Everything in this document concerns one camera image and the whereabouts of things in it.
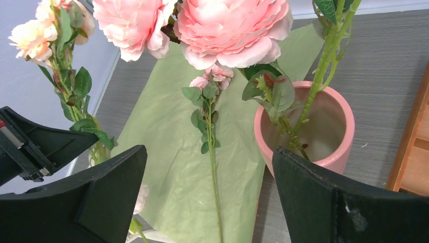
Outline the yellow peach flower stem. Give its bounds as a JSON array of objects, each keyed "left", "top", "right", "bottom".
[{"left": 10, "top": 1, "right": 140, "bottom": 241}]

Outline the peach paper bouquet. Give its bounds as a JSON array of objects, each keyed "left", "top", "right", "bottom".
[{"left": 110, "top": 23, "right": 325, "bottom": 243}]

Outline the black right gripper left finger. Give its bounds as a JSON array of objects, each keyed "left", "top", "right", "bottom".
[{"left": 1, "top": 145, "right": 148, "bottom": 242}]

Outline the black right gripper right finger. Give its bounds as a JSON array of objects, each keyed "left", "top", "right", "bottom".
[{"left": 272, "top": 147, "right": 428, "bottom": 242}]

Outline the orange compartment tray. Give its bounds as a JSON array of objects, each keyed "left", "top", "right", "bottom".
[{"left": 386, "top": 67, "right": 428, "bottom": 196}]

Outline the pink flower stem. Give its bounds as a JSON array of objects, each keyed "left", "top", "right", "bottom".
[
  {"left": 181, "top": 64, "right": 234, "bottom": 242},
  {"left": 92, "top": 0, "right": 312, "bottom": 161}
]

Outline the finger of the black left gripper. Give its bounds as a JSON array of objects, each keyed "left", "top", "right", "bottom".
[{"left": 1, "top": 106, "right": 99, "bottom": 185}]

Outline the pink cylindrical vase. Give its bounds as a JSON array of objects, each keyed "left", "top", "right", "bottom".
[{"left": 253, "top": 87, "right": 355, "bottom": 174}]

